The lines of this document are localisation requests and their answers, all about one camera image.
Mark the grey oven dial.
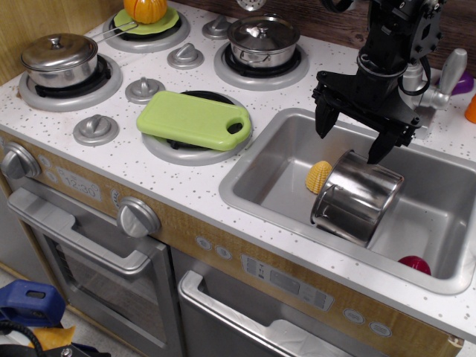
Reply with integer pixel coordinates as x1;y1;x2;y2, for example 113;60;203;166
116;196;161;239
1;141;42;179

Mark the green plastic cutting board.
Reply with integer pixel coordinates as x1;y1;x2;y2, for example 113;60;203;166
137;91;251;151

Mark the grey toy dishwasher door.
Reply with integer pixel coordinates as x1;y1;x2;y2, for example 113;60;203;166
178;271;376;356

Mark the back left burner ring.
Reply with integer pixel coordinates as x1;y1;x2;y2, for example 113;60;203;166
102;7;191;54

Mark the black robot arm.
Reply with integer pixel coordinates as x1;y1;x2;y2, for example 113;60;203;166
312;1;446;164

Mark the purple toy object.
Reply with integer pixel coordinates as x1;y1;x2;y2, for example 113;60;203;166
436;71;474;95

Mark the grey oven dial left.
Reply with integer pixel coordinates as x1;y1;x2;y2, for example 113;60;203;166
1;141;42;179

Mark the blue clamp tool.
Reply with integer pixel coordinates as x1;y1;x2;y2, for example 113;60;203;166
1;280;66;327

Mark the grey toy oven door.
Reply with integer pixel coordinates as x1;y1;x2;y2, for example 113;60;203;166
7;187;184;356

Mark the green toy plate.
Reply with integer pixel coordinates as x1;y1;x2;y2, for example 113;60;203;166
113;7;179;36

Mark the steel pot with lid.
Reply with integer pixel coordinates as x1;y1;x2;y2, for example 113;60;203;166
228;15;300;68

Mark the silver toy faucet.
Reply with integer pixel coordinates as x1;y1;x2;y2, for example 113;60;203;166
402;48;469;141

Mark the red toy ball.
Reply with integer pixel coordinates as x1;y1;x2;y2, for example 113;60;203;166
398;255;431;275

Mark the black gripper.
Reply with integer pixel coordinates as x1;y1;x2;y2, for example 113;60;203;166
312;71;421;164

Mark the steel saucepan with lid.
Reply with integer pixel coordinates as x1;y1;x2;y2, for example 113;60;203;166
19;20;139;89

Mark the silver toy sink basin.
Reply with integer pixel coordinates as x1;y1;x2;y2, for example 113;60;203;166
219;109;475;295

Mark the orange toy object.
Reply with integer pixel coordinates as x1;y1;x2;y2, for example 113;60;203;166
464;95;476;123

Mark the front right burner ring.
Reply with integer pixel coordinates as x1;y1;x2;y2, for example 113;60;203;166
141;90;254;167

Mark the orange toy pumpkin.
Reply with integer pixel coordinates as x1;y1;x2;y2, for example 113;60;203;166
123;0;168;25

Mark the grey oven dial right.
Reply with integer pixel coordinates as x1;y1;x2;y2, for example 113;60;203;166
116;196;161;239

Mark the front left burner ring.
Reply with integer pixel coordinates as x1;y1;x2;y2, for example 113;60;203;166
18;54;123;113

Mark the yellow cloth on floor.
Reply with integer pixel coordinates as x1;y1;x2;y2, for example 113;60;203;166
33;326;76;351

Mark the yellow toy corn piece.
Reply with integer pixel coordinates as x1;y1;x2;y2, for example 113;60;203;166
305;161;332;194

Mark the back right burner ring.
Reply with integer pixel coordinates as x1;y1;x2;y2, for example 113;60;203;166
213;39;310;91

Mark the grey stove knob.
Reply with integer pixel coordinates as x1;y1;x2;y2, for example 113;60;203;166
202;15;231;40
167;42;205;70
73;115;120;147
125;77;165;105

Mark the burner ring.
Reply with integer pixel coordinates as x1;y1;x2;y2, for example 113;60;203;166
18;54;123;113
102;7;191;54
141;90;254;167
213;39;310;91

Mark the hanging steel strainer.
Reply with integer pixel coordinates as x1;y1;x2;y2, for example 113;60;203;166
237;0;266;12

